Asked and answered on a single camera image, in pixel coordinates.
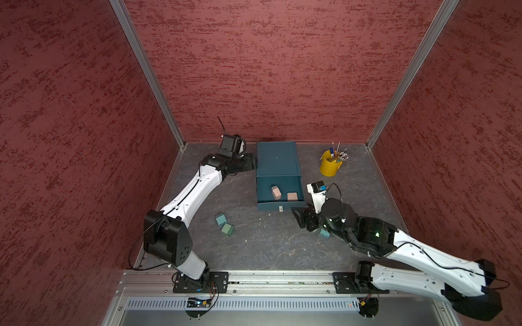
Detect cyan blue plug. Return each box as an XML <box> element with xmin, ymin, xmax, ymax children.
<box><xmin>319</xmin><ymin>229</ymin><xmax>330</xmax><ymax>238</ymax></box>

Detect pink plug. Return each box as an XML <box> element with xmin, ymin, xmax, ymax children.
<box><xmin>271</xmin><ymin>186</ymin><xmax>282</xmax><ymax>200</ymax></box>
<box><xmin>287</xmin><ymin>192</ymin><xmax>299</xmax><ymax>201</ymax></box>

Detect teal drawer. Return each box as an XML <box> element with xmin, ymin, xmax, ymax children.
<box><xmin>256</xmin><ymin>176</ymin><xmax>307</xmax><ymax>211</ymax></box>

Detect teal green plug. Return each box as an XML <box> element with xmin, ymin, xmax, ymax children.
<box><xmin>215</xmin><ymin>213</ymin><xmax>227</xmax><ymax>227</ymax></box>

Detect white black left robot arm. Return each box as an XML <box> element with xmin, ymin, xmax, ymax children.
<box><xmin>143</xmin><ymin>153</ymin><xmax>257</xmax><ymax>282</ymax></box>

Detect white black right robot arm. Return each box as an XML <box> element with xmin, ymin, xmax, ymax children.
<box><xmin>292</xmin><ymin>198</ymin><xmax>502</xmax><ymax>321</ymax></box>

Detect dark teal drawer cabinet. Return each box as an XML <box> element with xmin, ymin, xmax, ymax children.
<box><xmin>256</xmin><ymin>140</ymin><xmax>306</xmax><ymax>211</ymax></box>

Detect yellow pen cup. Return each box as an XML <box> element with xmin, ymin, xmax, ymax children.
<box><xmin>319</xmin><ymin>150</ymin><xmax>343</xmax><ymax>177</ymax></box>

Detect pens in cup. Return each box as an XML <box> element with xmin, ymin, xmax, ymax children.
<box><xmin>329</xmin><ymin>142</ymin><xmax>348</xmax><ymax>163</ymax></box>

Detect dark green plug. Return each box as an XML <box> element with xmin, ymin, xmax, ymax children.
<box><xmin>221</xmin><ymin>223</ymin><xmax>235</xmax><ymax>236</ymax></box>

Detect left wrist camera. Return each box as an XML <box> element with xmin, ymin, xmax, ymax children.
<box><xmin>217</xmin><ymin>134</ymin><xmax>246</xmax><ymax>158</ymax></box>

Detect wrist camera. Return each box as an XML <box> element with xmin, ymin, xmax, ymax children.
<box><xmin>307</xmin><ymin>181</ymin><xmax>328</xmax><ymax>214</ymax></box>
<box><xmin>217</xmin><ymin>134</ymin><xmax>246</xmax><ymax>158</ymax></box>

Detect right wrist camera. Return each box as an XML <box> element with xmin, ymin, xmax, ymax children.
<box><xmin>307</xmin><ymin>181</ymin><xmax>328</xmax><ymax>214</ymax></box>

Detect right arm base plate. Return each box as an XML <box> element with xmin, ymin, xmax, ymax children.
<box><xmin>333</xmin><ymin>272</ymin><xmax>390</xmax><ymax>295</ymax></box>

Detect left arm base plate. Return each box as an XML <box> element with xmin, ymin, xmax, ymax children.
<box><xmin>172</xmin><ymin>271</ymin><xmax>229</xmax><ymax>294</ymax></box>

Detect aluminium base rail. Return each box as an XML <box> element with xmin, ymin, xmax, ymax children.
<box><xmin>103</xmin><ymin>270</ymin><xmax>460</xmax><ymax>325</ymax></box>

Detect left aluminium corner post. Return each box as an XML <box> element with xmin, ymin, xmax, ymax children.
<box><xmin>110</xmin><ymin>0</ymin><xmax>186</xmax><ymax>150</ymax></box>

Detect aluminium corner post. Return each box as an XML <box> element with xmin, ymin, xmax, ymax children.
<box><xmin>366</xmin><ymin>0</ymin><xmax>459</xmax><ymax>151</ymax></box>
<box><xmin>110</xmin><ymin>0</ymin><xmax>186</xmax><ymax>150</ymax></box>

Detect right aluminium corner post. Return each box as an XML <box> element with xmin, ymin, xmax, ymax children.
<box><xmin>366</xmin><ymin>0</ymin><xmax>459</xmax><ymax>151</ymax></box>

